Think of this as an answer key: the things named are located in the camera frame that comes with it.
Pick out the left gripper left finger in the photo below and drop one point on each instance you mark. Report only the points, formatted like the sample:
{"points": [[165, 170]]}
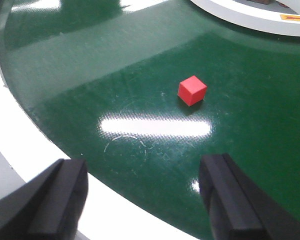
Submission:
{"points": [[49, 206]]}

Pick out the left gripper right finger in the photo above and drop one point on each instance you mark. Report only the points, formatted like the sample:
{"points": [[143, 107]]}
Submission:
{"points": [[238, 209]]}

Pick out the red cube block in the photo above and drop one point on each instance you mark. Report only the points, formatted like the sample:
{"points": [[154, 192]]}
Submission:
{"points": [[192, 90]]}

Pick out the yellow arrow sticker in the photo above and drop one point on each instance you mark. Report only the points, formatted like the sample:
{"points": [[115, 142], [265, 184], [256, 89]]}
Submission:
{"points": [[290, 17]]}

